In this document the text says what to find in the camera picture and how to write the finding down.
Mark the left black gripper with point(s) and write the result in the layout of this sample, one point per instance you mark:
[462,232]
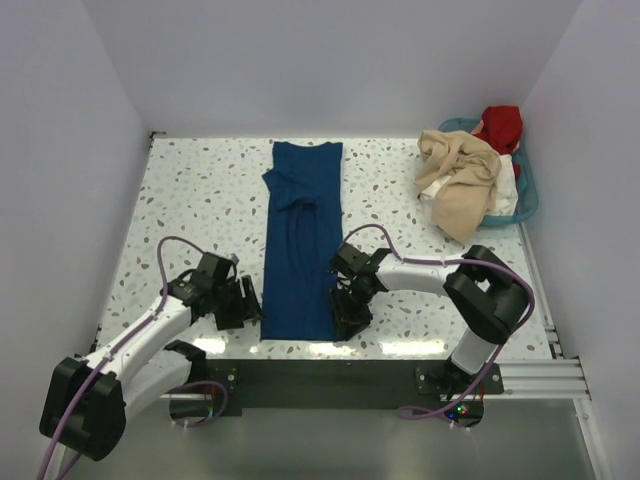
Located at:
[235,318]

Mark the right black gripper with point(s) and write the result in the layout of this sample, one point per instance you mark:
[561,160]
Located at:
[345,320]

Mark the blue printed t shirt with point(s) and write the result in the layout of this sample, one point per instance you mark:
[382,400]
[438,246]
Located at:
[304,231]

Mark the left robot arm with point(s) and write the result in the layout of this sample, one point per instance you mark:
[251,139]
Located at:
[90,399]

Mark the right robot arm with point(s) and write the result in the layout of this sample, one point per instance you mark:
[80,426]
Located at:
[492,299]

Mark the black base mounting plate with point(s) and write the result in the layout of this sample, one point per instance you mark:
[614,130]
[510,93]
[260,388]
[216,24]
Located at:
[235,385]

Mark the beige t shirt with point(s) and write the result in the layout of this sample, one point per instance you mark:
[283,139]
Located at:
[472,166]

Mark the white t shirt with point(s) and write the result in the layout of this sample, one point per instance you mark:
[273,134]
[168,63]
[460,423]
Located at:
[506,195]

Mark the teal laundry basket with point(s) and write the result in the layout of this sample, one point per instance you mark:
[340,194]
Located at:
[528,202]

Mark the red t shirt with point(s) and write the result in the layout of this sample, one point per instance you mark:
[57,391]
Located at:
[501,127]

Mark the aluminium frame rail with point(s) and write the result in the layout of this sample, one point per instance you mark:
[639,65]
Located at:
[532,363]

